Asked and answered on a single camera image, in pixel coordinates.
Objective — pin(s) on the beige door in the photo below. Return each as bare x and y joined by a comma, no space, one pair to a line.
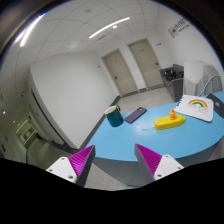
147,62
119,72

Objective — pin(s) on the purple smartphone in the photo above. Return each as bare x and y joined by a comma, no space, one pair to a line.
135,115

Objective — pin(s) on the long ceiling light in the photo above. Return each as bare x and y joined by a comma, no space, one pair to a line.
108,26

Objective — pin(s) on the right beige door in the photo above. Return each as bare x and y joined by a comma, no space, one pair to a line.
147,62

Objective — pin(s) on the left beige door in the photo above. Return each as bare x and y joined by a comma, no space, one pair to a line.
119,72

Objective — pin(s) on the white covered chair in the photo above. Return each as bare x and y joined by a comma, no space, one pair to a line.
201,79

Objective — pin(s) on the white rainbow notebook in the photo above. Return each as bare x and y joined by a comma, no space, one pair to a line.
197,107

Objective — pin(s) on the dark green mug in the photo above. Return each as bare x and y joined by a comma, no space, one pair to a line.
114,116

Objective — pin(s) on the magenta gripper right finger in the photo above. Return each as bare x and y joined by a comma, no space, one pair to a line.
154,166

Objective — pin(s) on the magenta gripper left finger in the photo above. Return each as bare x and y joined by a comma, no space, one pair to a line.
74,168

